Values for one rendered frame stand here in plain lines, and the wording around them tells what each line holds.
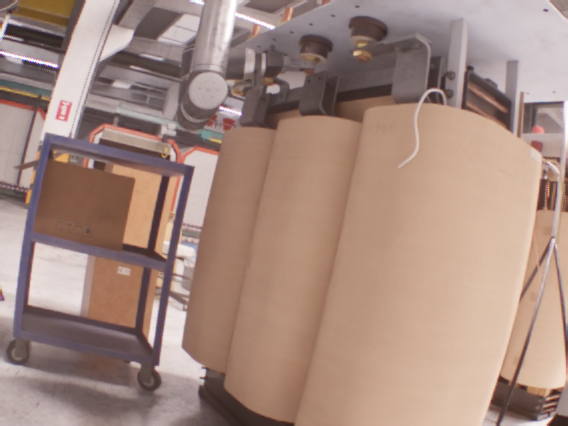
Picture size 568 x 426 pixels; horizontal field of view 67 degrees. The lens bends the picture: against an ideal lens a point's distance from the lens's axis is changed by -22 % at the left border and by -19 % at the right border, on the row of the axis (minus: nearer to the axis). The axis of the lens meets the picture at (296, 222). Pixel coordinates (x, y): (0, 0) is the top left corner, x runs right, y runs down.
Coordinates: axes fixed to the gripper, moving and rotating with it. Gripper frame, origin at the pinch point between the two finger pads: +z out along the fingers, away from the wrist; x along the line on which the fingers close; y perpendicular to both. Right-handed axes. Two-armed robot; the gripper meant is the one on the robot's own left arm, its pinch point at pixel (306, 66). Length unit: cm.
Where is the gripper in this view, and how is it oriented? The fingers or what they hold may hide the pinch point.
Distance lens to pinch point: 161.0
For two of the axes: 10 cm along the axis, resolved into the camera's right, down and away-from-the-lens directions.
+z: 9.8, 0.0, 1.9
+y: 0.1, -10.0, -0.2
